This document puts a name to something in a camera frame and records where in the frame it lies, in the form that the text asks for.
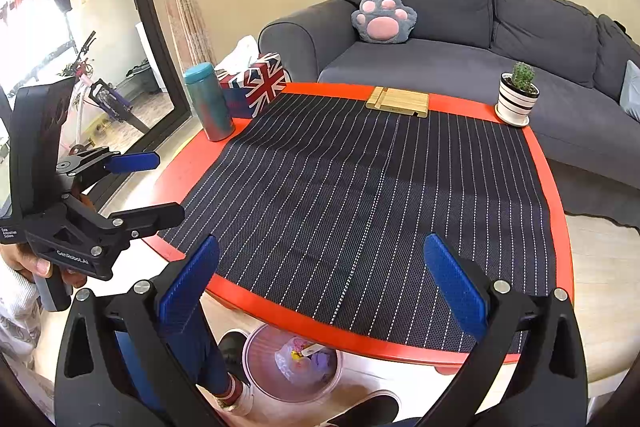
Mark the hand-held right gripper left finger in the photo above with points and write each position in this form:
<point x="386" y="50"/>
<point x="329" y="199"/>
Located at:
<point x="190" y="287"/>

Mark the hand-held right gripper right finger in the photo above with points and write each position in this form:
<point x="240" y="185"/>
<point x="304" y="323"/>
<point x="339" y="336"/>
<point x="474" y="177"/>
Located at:
<point x="455" y="287"/>

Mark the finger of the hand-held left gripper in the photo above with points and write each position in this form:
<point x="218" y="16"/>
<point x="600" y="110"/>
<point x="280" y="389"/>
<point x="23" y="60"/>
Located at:
<point x="150" y="217"/>
<point x="135" y="161"/>

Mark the pink translucent trash bin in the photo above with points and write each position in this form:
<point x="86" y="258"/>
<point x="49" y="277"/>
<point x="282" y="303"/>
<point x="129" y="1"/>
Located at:
<point x="260" y="377"/>

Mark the purple paper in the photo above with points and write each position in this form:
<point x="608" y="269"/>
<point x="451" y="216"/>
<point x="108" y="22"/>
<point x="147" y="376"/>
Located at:
<point x="322" y="363"/>

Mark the person's left forearm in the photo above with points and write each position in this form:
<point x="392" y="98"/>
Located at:
<point x="17" y="302"/>

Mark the person's left hand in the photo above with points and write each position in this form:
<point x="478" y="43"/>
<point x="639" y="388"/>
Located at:
<point x="25" y="262"/>

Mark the person's left shoe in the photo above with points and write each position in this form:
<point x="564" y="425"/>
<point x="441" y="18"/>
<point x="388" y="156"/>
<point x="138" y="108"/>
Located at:
<point x="232" y="347"/>

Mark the person's shoe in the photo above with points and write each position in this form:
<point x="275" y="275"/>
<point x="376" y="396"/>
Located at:
<point x="232" y="347"/>
<point x="365" y="412"/>

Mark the teal thermos bottle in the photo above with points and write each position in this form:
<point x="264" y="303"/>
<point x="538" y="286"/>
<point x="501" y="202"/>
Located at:
<point x="207" y="107"/>

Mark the black framed mirror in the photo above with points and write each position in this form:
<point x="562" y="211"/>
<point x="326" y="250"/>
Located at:
<point x="100" y="57"/>

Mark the crumpled clear plastic wrap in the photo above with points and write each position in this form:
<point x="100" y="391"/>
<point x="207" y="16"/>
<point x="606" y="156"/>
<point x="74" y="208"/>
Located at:
<point x="285" y="364"/>

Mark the black white striped table mat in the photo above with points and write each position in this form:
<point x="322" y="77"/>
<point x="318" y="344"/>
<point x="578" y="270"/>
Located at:
<point x="350" y="207"/>

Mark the flag print tissue box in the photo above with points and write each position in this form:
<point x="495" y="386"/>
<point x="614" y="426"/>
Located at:
<point x="262" y="82"/>

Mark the white tissue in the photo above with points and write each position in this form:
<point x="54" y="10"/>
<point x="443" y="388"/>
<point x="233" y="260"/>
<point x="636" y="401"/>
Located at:
<point x="242" y="54"/>

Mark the person's right shoe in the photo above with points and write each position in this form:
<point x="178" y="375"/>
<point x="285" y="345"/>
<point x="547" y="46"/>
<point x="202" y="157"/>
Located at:
<point x="365" y="412"/>

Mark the wooden phone stand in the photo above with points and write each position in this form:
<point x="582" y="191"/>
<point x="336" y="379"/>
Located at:
<point x="400" y="102"/>

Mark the potted cactus striped pot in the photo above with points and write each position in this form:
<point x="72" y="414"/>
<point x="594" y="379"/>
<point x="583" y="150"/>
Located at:
<point x="515" y="99"/>

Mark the dark grey sofa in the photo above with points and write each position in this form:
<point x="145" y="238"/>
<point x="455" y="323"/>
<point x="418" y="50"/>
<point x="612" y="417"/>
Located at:
<point x="440" y="67"/>

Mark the light blue cushion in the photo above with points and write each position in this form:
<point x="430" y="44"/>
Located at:
<point x="631" y="89"/>

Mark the grey pink paw cushion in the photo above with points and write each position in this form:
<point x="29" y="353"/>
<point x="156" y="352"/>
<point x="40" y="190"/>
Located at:
<point x="384" y="24"/>

